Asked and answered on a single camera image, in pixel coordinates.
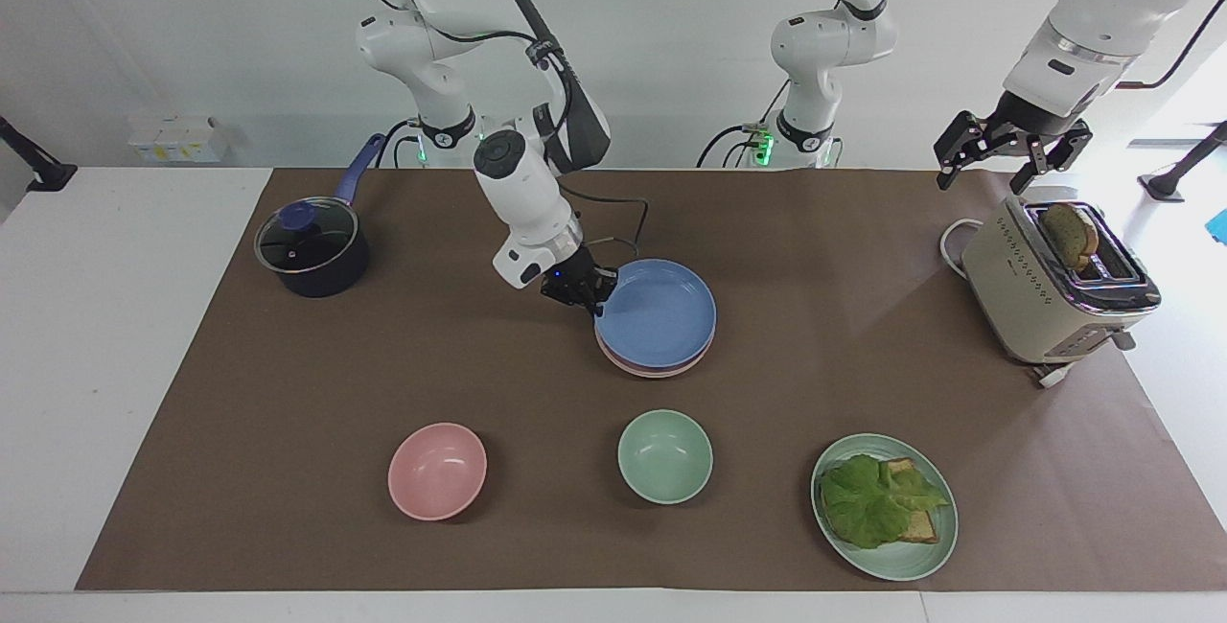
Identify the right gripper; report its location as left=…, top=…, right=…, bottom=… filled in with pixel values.
left=540, top=244, right=620, bottom=319

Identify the green bowl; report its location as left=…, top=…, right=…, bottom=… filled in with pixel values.
left=617, top=409, right=714, bottom=506

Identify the black cable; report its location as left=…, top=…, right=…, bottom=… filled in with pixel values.
left=1114, top=0, right=1227, bottom=91
left=556, top=183, right=652, bottom=263
left=696, top=79, right=793, bottom=170
left=374, top=119, right=424, bottom=170

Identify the brown bread slice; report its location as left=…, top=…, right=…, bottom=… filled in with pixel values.
left=1041, top=202, right=1101, bottom=272

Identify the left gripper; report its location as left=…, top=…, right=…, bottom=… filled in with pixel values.
left=935, top=90, right=1095, bottom=197

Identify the glass pot lid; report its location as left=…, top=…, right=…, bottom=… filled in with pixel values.
left=254, top=199, right=360, bottom=276

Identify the green plate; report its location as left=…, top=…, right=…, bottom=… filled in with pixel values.
left=811, top=433, right=960, bottom=583

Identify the pink bowl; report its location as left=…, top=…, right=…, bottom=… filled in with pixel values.
left=387, top=423, right=488, bottom=521

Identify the beige toaster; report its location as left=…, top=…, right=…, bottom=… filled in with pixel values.
left=961, top=195, right=1163, bottom=366

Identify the blue plate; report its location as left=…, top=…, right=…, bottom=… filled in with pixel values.
left=593, top=259, right=718, bottom=370

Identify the pink plate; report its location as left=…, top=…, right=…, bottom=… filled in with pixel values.
left=595, top=331, right=716, bottom=378

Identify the toasted bread slice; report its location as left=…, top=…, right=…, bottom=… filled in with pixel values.
left=882, top=457, right=941, bottom=544

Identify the green lettuce leaf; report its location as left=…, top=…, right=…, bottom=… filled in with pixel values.
left=819, top=453, right=951, bottom=550

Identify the black stand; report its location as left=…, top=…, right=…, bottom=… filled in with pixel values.
left=0, top=115, right=79, bottom=194
left=1138, top=120, right=1227, bottom=203

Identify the dark blue pot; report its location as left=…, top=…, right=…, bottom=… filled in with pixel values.
left=253, top=133, right=387, bottom=299

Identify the white toaster cable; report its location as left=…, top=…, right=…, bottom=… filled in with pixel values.
left=938, top=218, right=984, bottom=275

